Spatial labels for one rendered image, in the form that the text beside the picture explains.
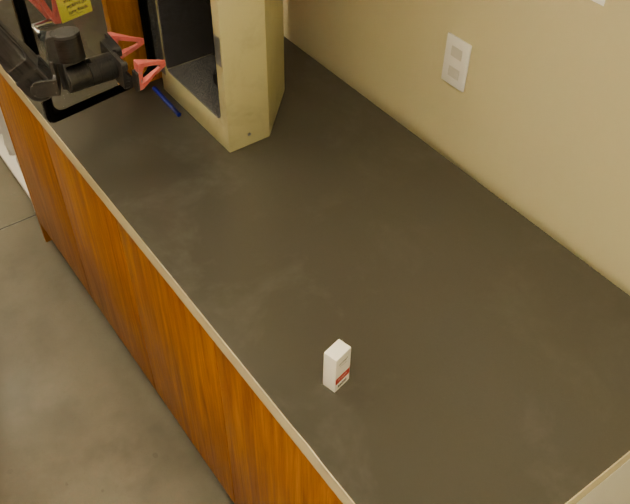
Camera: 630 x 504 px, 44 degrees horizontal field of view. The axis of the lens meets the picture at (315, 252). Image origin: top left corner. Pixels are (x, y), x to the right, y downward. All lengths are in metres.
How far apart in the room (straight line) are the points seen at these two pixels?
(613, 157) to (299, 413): 0.74
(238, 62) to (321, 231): 0.40
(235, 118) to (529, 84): 0.64
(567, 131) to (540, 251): 0.25
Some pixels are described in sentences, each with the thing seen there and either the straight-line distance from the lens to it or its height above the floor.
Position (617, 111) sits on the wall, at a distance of 1.50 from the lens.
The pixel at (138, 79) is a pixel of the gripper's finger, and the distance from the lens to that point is 1.69.
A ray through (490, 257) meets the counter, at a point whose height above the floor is 0.94.
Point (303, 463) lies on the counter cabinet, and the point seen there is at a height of 0.78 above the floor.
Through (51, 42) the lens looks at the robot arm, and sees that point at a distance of 1.67.
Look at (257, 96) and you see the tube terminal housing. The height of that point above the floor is 1.06.
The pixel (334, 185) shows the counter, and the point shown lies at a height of 0.94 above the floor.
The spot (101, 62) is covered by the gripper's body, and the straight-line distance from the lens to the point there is 1.70.
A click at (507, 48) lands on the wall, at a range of 1.63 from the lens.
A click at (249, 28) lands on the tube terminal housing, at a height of 1.24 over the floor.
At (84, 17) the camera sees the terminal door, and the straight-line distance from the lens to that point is 1.83.
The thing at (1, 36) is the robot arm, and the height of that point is 1.28.
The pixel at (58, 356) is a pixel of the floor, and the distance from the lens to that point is 2.69.
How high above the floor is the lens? 2.06
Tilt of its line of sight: 46 degrees down
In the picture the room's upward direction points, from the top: 1 degrees clockwise
